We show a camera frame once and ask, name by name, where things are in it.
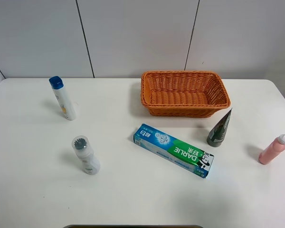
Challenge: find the dark grey tube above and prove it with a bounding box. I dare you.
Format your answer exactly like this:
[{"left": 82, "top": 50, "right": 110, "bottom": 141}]
[{"left": 207, "top": 109, "right": 232, "bottom": 147}]

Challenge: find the orange woven basket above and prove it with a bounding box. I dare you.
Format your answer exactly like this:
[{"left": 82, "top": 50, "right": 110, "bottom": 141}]
[{"left": 141, "top": 71, "right": 231, "bottom": 118}]

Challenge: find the blue green toothpaste box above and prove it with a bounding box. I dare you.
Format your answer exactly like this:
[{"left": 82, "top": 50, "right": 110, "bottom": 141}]
[{"left": 133, "top": 124, "right": 214, "bottom": 178}]

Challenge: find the white bottle clear brush cap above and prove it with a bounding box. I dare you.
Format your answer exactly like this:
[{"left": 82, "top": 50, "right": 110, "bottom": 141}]
[{"left": 72, "top": 135, "right": 100, "bottom": 175}]

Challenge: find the white bottle blue cap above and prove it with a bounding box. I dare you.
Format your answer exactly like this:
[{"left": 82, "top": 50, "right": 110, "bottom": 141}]
[{"left": 49, "top": 76, "right": 76, "bottom": 121}]

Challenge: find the pink bottle white cap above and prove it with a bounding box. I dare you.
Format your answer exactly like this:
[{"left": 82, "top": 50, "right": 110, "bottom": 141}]
[{"left": 258, "top": 134, "right": 285, "bottom": 165}]

